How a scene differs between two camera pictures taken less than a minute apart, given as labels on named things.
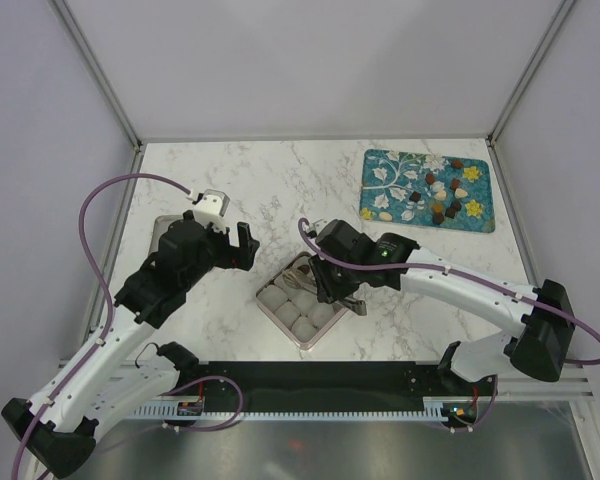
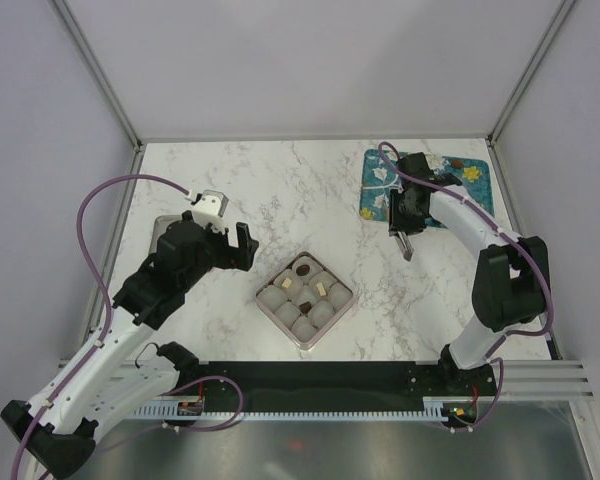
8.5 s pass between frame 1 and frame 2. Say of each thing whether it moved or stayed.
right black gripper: moved
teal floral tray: stayed
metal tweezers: moved
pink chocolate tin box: stayed
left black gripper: stayed
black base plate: stayed
